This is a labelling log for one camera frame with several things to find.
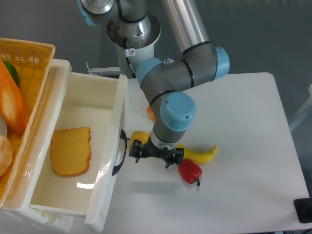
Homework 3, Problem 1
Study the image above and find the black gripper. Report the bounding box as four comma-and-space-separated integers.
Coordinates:
129, 139, 184, 169

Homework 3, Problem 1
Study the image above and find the white drawer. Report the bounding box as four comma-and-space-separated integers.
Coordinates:
30, 73, 127, 233

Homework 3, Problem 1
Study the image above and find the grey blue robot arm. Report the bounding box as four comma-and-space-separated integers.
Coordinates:
78, 0, 230, 166

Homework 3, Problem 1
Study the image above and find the white drawer cabinet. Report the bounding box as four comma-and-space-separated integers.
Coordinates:
0, 59, 72, 234

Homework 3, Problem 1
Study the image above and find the yellow bell pepper toy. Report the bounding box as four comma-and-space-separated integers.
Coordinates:
127, 131, 149, 145

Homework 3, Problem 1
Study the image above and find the red bell pepper toy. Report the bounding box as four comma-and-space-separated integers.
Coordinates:
178, 159, 202, 187

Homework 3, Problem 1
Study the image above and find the yellow banana toy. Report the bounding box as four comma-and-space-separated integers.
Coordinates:
177, 143, 218, 164

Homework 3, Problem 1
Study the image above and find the knotted bread bun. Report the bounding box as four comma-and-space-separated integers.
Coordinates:
146, 106, 156, 123

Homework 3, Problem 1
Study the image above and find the toast bread slice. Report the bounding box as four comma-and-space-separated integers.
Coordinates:
50, 127, 91, 177

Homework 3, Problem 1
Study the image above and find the orange baguette bread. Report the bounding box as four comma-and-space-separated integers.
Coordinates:
0, 60, 29, 132

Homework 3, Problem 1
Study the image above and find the round bread roll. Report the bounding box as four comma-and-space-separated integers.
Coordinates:
0, 135, 13, 175

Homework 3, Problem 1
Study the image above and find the black device at edge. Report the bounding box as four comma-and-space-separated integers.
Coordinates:
293, 198, 312, 223

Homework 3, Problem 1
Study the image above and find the yellow woven basket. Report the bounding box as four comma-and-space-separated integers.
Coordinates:
0, 38, 55, 205

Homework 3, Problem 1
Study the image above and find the green pepper toy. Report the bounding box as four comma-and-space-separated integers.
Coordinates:
3, 61, 19, 86

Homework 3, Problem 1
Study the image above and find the black cable on pedestal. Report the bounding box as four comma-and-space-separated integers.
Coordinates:
125, 55, 137, 79

